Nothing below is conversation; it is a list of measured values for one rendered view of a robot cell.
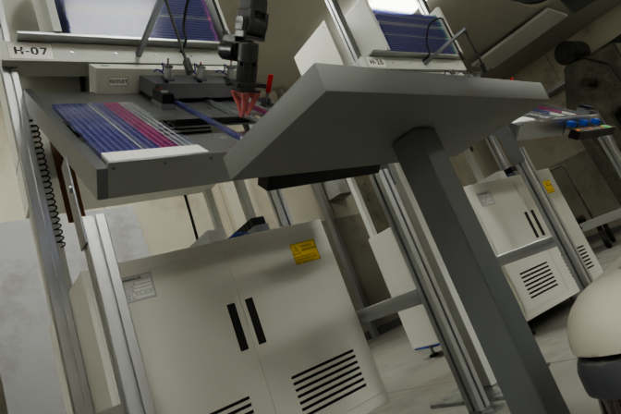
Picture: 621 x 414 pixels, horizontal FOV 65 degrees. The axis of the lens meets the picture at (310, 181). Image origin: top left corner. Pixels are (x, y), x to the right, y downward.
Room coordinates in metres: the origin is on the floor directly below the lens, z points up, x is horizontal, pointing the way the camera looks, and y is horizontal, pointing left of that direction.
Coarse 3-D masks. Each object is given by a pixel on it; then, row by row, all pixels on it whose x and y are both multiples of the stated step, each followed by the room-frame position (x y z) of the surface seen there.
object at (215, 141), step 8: (192, 136) 1.11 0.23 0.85; (200, 136) 1.11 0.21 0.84; (208, 136) 1.12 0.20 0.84; (216, 136) 1.13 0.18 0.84; (224, 136) 1.14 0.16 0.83; (88, 144) 0.95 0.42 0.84; (200, 144) 1.06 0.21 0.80; (208, 144) 1.07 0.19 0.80; (216, 144) 1.08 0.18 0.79; (224, 144) 1.09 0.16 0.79; (232, 144) 1.10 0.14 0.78; (96, 152) 0.92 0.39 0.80
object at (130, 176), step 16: (128, 160) 0.85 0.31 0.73; (144, 160) 0.87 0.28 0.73; (160, 160) 0.89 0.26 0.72; (176, 160) 0.92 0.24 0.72; (192, 160) 0.94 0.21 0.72; (208, 160) 0.96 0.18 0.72; (112, 176) 0.85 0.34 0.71; (128, 176) 0.87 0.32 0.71; (144, 176) 0.89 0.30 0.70; (160, 176) 0.91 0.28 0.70; (176, 176) 0.93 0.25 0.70; (192, 176) 0.96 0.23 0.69; (208, 176) 0.99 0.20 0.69; (224, 176) 1.01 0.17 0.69; (112, 192) 0.86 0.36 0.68; (128, 192) 0.89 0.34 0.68; (144, 192) 0.91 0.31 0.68
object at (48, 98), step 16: (48, 96) 1.22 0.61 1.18; (64, 96) 1.24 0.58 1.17; (80, 96) 1.27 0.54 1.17; (96, 96) 1.29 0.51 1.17; (112, 96) 1.32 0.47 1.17; (128, 96) 1.35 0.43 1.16; (160, 112) 1.25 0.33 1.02; (176, 112) 1.27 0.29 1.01; (208, 112) 1.32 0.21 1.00; (224, 112) 1.35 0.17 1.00; (256, 112) 1.40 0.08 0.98
